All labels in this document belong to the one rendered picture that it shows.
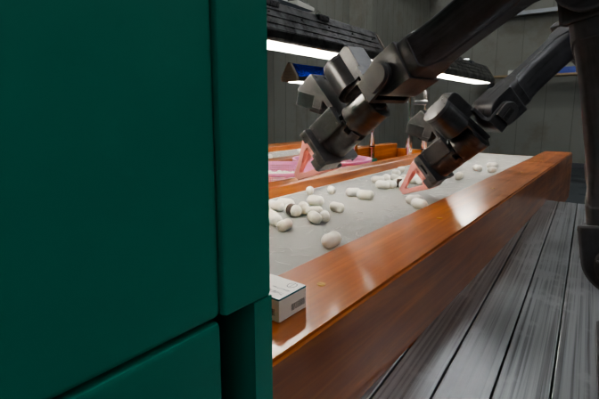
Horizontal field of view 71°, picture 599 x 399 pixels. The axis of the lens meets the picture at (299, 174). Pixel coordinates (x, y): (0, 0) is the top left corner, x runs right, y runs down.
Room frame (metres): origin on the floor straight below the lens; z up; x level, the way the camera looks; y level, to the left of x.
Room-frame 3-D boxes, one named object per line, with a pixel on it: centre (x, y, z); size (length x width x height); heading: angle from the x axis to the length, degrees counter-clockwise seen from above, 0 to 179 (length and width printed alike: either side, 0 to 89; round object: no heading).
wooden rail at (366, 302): (0.96, -0.47, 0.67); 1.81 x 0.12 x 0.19; 142
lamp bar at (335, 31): (0.79, 0.01, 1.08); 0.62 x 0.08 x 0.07; 142
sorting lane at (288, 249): (1.10, -0.30, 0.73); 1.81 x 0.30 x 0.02; 142
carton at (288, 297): (0.33, 0.03, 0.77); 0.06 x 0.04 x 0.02; 52
